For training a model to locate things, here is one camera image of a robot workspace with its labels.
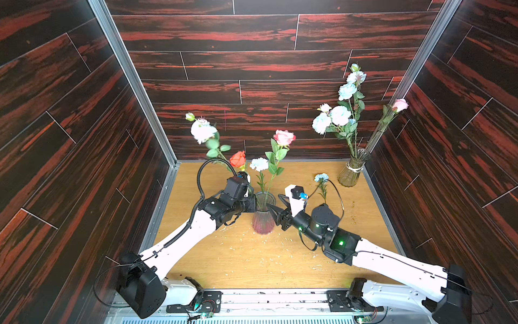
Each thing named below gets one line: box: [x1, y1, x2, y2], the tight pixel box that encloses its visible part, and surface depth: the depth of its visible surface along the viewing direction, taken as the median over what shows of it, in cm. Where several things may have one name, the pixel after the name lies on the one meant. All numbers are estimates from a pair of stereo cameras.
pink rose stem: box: [263, 129, 297, 202], surface depth 75 cm
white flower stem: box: [184, 112, 237, 175], surface depth 71 cm
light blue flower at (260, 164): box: [249, 157, 270, 193], surface depth 76 cm
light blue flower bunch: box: [312, 63, 367, 154], surface depth 81 cm
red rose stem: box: [229, 150, 247, 172], surface depth 74 cm
